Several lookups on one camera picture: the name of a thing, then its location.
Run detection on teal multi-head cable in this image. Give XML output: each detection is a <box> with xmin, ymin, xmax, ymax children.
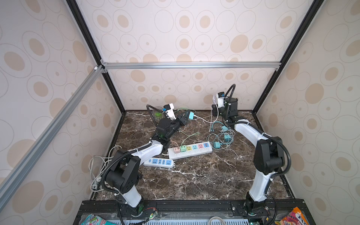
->
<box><xmin>209</xmin><ymin>120</ymin><xmax>226</xmax><ymax>133</ymax></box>

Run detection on green charger plug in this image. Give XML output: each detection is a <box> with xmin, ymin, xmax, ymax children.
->
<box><xmin>180</xmin><ymin>145</ymin><xmax>187</xmax><ymax>152</ymax></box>

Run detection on pink charger plug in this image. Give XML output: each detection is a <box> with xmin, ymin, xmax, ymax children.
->
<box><xmin>173</xmin><ymin>147</ymin><xmax>181</xmax><ymax>153</ymax></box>

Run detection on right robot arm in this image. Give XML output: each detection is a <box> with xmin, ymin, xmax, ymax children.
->
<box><xmin>212</xmin><ymin>84</ymin><xmax>292</xmax><ymax>215</ymax></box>

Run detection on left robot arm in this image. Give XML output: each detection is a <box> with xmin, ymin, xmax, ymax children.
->
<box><xmin>100</xmin><ymin>104</ymin><xmax>193</xmax><ymax>214</ymax></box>

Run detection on multicolour white power strip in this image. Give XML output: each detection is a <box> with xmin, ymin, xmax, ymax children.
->
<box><xmin>168</xmin><ymin>142</ymin><xmax>213</xmax><ymax>160</ymax></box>

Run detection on blue white power strip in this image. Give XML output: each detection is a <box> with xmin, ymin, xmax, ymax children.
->
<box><xmin>143</xmin><ymin>157</ymin><xmax>175</xmax><ymax>169</ymax></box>

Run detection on glass cup with green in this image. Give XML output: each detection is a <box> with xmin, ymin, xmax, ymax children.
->
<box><xmin>153</xmin><ymin>109</ymin><xmax>164</xmax><ymax>121</ymax></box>

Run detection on colourful snack bag right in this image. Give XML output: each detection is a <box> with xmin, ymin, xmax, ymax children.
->
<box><xmin>275</xmin><ymin>207</ymin><xmax>309</xmax><ymax>225</ymax></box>

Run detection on green snack bag left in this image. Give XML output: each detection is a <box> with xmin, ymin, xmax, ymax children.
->
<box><xmin>81</xmin><ymin>214</ymin><xmax>114</xmax><ymax>225</ymax></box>

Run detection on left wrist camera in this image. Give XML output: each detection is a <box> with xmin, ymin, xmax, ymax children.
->
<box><xmin>163</xmin><ymin>103</ymin><xmax>176</xmax><ymax>121</ymax></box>

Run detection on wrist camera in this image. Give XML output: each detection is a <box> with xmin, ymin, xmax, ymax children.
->
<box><xmin>213</xmin><ymin>92</ymin><xmax>225</xmax><ymax>108</ymax></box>
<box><xmin>163</xmin><ymin>103</ymin><xmax>176</xmax><ymax>121</ymax></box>

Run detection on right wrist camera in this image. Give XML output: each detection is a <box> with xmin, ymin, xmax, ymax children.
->
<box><xmin>213</xmin><ymin>92</ymin><xmax>225</xmax><ymax>108</ymax></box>

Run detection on white usb cable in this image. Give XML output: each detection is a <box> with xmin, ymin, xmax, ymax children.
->
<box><xmin>206</xmin><ymin>128</ymin><xmax>235</xmax><ymax>150</ymax></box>

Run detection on white power strip cords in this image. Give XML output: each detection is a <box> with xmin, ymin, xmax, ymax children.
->
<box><xmin>88</xmin><ymin>144</ymin><xmax>169</xmax><ymax>192</ymax></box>

